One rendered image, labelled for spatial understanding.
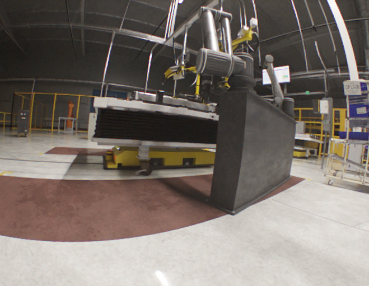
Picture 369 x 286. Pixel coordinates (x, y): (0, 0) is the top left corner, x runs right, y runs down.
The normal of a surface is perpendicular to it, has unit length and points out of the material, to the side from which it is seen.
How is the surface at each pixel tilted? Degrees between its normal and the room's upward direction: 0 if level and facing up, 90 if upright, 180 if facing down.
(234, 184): 90
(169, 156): 90
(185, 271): 0
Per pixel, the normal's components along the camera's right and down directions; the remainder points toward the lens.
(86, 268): 0.09, -0.99
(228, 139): -0.77, -0.03
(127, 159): 0.50, 0.11
